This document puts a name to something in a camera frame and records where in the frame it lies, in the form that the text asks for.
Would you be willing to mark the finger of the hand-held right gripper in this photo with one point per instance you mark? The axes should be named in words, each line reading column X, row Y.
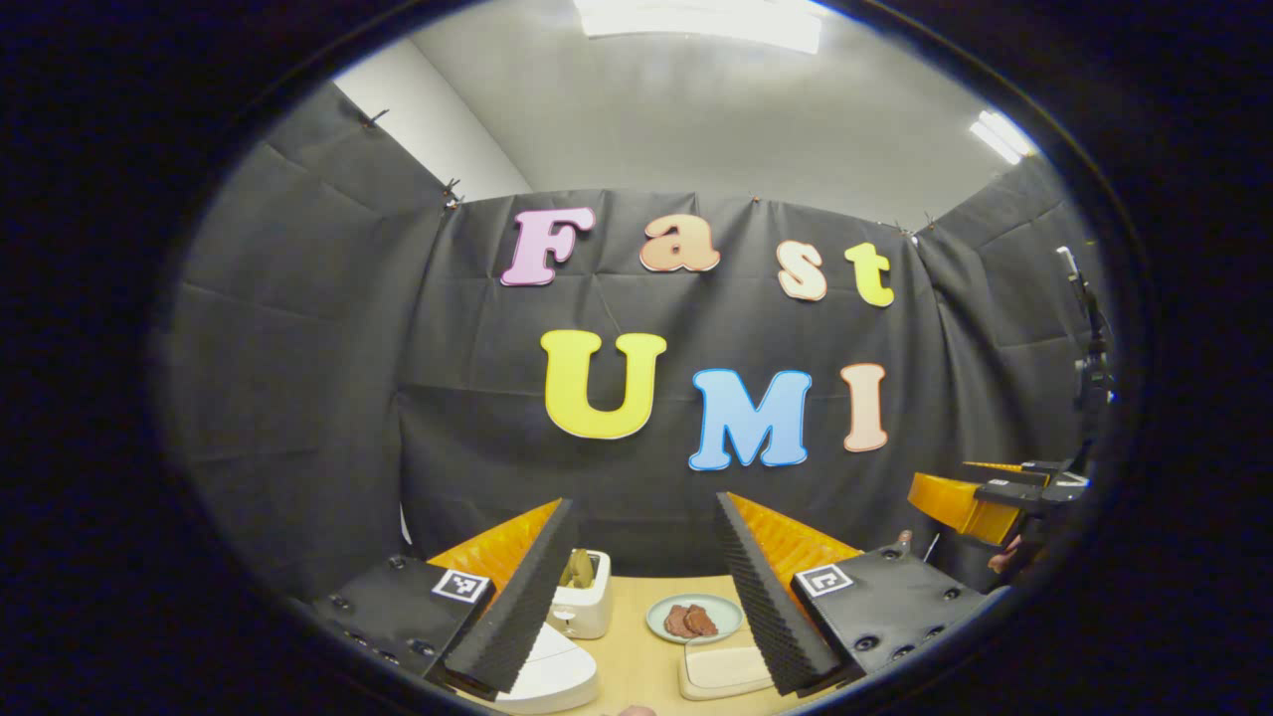
column 995, row 466
column 960, row 502

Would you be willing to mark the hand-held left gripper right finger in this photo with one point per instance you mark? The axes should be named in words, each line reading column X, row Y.
column 771, row 607

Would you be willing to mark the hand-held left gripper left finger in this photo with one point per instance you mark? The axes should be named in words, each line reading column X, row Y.
column 517, row 617

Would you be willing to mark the white rice cooker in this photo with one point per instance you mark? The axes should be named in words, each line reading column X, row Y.
column 557, row 676

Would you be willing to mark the light green plate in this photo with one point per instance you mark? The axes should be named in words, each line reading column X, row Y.
column 731, row 619

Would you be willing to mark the white toaster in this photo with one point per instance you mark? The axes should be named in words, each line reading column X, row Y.
column 587, row 612

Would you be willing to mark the brown meat slice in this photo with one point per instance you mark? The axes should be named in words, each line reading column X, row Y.
column 678, row 622
column 702, row 621

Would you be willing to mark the brown toast slices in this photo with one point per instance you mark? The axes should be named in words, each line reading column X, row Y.
column 579, row 569

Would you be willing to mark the black backdrop cloth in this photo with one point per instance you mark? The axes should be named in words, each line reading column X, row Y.
column 318, row 378

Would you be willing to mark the small ceiling light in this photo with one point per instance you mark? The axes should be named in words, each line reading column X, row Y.
column 1002, row 136

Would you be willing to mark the black cloth clip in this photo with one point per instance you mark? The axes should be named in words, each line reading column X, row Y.
column 453, row 194
column 375, row 118

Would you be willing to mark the long ceiling light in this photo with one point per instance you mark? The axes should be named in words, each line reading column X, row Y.
column 696, row 22

